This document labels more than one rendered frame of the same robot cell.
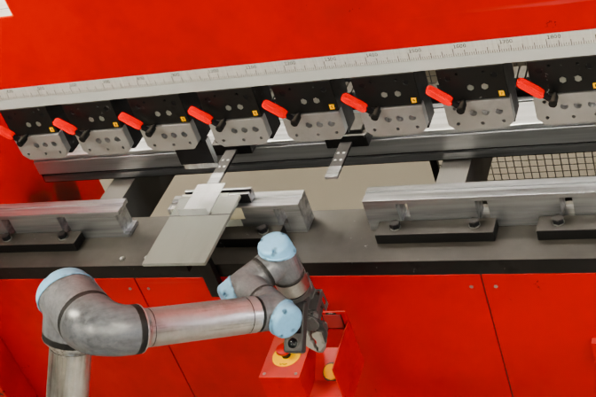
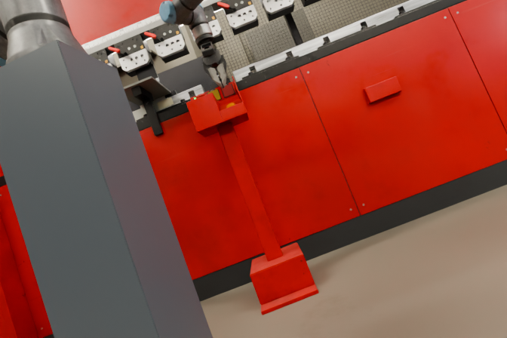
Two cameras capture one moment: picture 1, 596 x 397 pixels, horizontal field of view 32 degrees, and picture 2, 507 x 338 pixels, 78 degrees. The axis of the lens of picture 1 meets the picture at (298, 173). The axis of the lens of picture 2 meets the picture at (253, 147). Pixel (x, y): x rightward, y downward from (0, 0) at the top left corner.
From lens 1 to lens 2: 232 cm
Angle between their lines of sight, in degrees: 47
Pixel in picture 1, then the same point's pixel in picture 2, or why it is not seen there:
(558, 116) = not seen: outside the picture
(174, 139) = (136, 60)
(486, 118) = (282, 1)
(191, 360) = not seen: hidden behind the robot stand
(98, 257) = not seen: hidden behind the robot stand
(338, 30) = not seen: outside the picture
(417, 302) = (270, 99)
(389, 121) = (240, 17)
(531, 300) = (327, 75)
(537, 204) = (314, 44)
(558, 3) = not seen: outside the picture
